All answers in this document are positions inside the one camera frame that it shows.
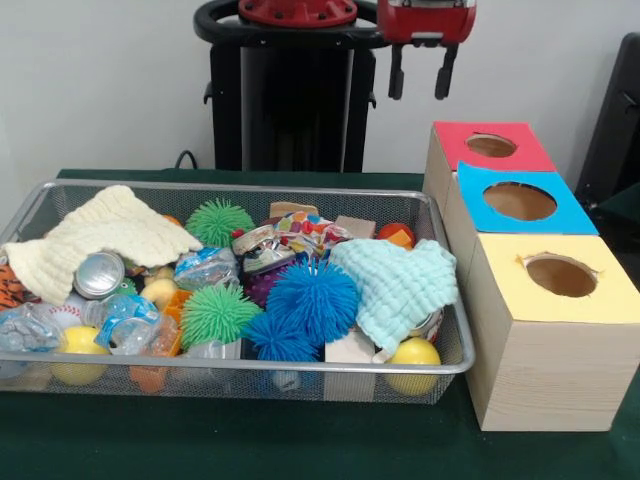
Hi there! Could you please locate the wooden box with three holes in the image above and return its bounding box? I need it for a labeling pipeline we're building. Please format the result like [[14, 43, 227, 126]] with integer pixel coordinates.
[[422, 120, 640, 432]]

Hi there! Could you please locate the mint waffle cloth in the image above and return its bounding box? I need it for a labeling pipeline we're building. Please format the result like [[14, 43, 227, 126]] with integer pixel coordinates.
[[329, 238, 460, 351]]

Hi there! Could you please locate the silver mesh bin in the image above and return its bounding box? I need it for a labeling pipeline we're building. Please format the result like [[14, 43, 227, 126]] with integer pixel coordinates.
[[0, 179, 476, 406]]

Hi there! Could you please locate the silver drink can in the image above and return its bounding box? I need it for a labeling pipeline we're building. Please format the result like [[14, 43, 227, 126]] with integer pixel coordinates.
[[73, 251, 126, 300]]

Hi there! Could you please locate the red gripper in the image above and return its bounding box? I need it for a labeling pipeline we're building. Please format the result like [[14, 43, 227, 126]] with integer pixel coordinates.
[[377, 0, 477, 100]]

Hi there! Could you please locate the large blue spiky ball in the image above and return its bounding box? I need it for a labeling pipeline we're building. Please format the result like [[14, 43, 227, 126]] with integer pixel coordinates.
[[266, 257, 359, 346]]

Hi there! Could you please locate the green spiky ball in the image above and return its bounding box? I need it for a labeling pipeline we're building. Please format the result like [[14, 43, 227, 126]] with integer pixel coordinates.
[[180, 284, 262, 351], [184, 198, 257, 249]]

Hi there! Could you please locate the dark green table cloth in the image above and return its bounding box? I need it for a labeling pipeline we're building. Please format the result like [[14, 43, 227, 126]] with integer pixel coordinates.
[[0, 168, 640, 480], [594, 180, 640, 226]]

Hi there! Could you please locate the yellow plush toy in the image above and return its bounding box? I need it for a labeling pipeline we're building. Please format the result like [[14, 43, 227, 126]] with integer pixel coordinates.
[[140, 277, 180, 310]]

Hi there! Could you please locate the cream waffle cloth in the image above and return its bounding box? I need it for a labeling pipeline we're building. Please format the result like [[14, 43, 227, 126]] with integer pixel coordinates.
[[2, 184, 204, 306]]

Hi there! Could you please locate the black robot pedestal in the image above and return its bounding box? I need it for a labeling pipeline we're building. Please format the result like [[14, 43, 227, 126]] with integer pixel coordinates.
[[193, 0, 401, 174]]

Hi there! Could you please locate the black upright panel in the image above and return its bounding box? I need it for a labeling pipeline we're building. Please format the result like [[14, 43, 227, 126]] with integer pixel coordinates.
[[574, 32, 640, 204]]

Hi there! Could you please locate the yellow plastic ball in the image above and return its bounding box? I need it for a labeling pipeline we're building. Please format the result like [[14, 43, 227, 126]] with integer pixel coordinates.
[[51, 325, 109, 386], [384, 337, 442, 396]]

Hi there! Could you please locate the small blue spiky ball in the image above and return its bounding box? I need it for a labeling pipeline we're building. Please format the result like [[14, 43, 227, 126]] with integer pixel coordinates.
[[242, 312, 321, 362]]

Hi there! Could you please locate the white baseball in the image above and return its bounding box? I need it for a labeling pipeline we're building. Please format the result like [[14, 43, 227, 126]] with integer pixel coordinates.
[[47, 297, 85, 329]]

